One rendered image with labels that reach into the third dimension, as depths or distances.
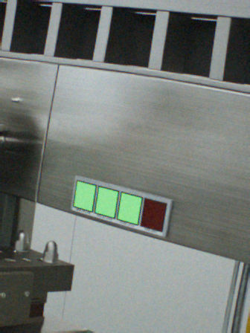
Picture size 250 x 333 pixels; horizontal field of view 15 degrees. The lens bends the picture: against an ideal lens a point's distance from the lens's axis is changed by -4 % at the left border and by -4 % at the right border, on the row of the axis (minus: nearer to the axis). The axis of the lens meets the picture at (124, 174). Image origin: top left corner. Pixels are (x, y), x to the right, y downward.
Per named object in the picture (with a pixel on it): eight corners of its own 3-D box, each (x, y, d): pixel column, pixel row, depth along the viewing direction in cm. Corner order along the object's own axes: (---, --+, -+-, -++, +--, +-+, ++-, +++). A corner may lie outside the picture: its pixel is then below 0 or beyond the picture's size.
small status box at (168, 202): (69, 209, 197) (74, 175, 196) (72, 209, 198) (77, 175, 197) (164, 237, 181) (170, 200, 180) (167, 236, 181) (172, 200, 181)
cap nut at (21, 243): (10, 247, 207) (12, 227, 207) (21, 247, 210) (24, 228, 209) (20, 252, 205) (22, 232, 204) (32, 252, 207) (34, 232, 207)
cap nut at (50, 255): (38, 259, 201) (40, 238, 200) (50, 259, 204) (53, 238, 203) (49, 263, 199) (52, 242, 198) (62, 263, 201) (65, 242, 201)
